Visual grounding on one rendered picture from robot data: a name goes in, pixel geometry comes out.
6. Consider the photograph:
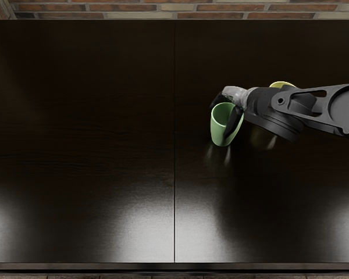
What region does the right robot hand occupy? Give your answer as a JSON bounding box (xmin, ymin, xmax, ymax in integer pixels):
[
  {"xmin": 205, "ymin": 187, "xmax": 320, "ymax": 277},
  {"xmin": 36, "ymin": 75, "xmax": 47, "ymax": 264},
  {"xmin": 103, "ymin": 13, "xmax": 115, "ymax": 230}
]
[{"xmin": 209, "ymin": 85, "xmax": 255, "ymax": 140}]

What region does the green cup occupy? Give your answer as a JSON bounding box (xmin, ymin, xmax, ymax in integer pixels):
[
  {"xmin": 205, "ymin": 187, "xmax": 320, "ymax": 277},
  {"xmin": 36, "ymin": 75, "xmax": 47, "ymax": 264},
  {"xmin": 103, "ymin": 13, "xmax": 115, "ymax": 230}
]
[{"xmin": 210, "ymin": 102, "xmax": 245, "ymax": 147}]

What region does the yellow cup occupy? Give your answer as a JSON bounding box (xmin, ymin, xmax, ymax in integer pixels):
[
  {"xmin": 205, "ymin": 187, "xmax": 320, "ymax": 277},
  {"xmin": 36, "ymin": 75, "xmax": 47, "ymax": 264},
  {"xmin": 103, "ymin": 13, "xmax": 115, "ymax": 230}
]
[{"xmin": 269, "ymin": 81, "xmax": 296, "ymax": 90}]

